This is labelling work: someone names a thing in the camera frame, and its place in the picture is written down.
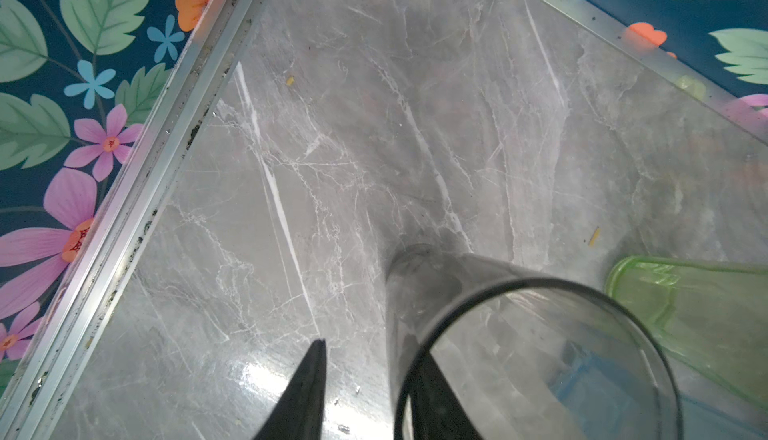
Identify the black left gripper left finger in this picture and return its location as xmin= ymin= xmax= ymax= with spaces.
xmin=254 ymin=339 xmax=327 ymax=440

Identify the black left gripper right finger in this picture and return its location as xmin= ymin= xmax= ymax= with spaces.
xmin=410 ymin=354 xmax=482 ymax=440

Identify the dark grey plastic cup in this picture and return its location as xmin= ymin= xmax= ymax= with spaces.
xmin=385 ymin=244 xmax=668 ymax=439

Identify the light green tall cup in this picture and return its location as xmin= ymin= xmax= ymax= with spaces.
xmin=605 ymin=256 xmax=767 ymax=409

